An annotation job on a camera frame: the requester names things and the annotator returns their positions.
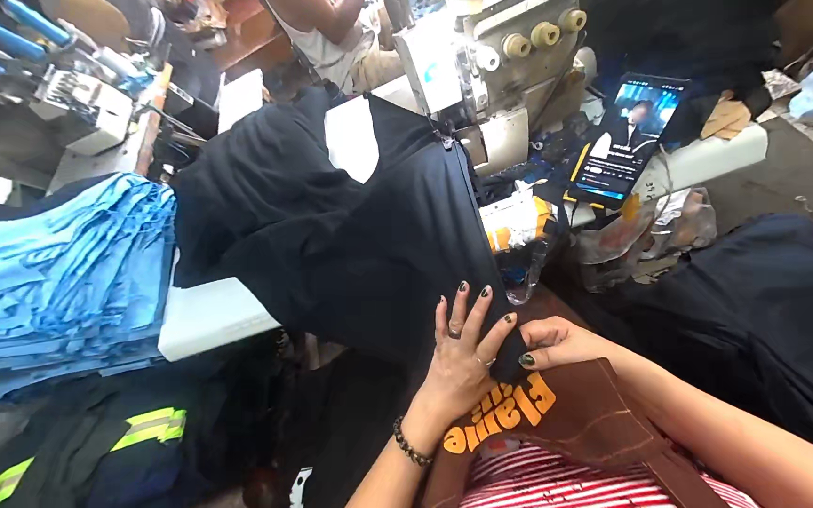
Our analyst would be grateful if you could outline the stack of blue fabric pieces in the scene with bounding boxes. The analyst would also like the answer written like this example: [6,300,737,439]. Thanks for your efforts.
[0,174,178,404]

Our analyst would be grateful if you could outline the industrial sewing machine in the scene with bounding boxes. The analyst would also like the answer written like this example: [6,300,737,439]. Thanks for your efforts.
[382,0,599,177]

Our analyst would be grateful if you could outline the person's left hand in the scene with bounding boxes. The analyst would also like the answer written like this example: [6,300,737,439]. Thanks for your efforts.
[427,281,518,424]

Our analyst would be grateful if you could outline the orange and white wrapped bundle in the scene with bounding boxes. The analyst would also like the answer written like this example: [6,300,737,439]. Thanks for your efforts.
[480,181,556,255]

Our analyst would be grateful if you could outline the smartphone with lit screen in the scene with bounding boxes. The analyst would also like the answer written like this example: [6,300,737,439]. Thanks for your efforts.
[565,72,690,210]

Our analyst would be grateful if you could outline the pile of dark reflective-striped garments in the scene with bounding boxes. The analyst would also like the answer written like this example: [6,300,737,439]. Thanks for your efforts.
[0,346,280,508]

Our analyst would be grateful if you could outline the dark navy fabric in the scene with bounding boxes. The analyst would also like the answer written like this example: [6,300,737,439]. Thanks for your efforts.
[562,214,813,468]

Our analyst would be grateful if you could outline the grey machine with blue parts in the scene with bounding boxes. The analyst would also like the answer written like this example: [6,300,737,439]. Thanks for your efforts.
[0,0,167,158]

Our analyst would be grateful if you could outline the person's body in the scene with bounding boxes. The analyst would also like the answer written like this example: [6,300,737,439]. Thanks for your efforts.
[421,357,762,508]

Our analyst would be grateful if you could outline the black fabric garment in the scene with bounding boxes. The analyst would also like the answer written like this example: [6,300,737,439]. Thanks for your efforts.
[171,86,529,388]

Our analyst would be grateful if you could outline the person's left forearm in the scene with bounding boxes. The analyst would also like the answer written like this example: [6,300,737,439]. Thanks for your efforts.
[345,391,456,508]

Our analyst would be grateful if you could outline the wooden-edged work table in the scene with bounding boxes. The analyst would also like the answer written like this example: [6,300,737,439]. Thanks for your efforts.
[47,63,175,196]

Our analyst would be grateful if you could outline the white sewing table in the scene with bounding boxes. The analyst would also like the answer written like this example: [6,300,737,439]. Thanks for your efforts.
[158,277,282,362]

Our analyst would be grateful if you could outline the clear plastic bag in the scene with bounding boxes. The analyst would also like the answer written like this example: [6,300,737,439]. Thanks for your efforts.
[576,186,718,293]

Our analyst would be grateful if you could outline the person's right forearm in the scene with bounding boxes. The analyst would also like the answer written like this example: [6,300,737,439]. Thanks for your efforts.
[596,337,813,508]

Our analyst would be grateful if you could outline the person's right hand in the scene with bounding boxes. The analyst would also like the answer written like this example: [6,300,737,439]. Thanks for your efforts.
[518,316,612,371]

